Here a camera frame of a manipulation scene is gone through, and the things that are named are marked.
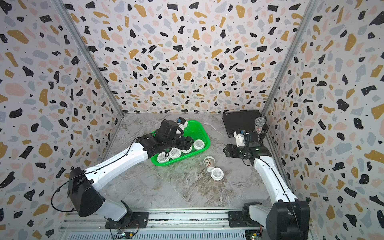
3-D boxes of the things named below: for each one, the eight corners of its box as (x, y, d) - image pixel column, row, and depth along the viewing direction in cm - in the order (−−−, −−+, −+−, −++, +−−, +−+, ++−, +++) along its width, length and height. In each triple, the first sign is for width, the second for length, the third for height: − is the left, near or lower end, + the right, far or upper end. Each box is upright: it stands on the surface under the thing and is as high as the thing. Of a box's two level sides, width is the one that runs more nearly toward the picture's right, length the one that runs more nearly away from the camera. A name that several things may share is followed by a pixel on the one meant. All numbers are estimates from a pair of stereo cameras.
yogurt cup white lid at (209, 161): (208, 171, 92) (209, 167, 88) (202, 164, 95) (202, 159, 91) (215, 165, 95) (216, 161, 90) (208, 158, 98) (209, 153, 93)
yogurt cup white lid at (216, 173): (207, 183, 88) (207, 178, 82) (206, 171, 92) (207, 166, 87) (222, 183, 88) (224, 178, 82) (221, 171, 92) (223, 166, 87)
